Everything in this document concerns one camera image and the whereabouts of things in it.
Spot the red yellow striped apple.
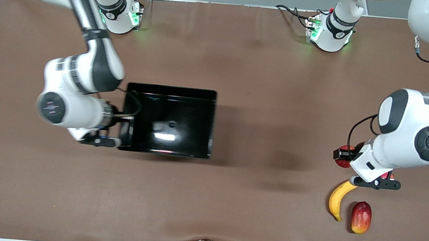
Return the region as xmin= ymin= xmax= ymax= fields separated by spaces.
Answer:
xmin=335 ymin=144 xmax=355 ymax=169

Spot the yellow banana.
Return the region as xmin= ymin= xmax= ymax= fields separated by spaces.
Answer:
xmin=326 ymin=178 xmax=359 ymax=224

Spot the black rectangular plastic box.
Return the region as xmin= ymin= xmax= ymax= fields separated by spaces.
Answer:
xmin=117 ymin=82 xmax=218 ymax=160

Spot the red yellow mango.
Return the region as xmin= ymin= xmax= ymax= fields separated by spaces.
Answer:
xmin=349 ymin=200 xmax=373 ymax=236

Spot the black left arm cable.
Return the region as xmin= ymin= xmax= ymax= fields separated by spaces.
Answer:
xmin=347 ymin=30 xmax=429 ymax=157

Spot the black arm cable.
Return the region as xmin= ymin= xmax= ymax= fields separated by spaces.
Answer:
xmin=347 ymin=30 xmax=429 ymax=157
xmin=44 ymin=0 xmax=152 ymax=121

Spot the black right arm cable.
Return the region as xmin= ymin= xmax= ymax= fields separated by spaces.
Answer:
xmin=44 ymin=0 xmax=152 ymax=121

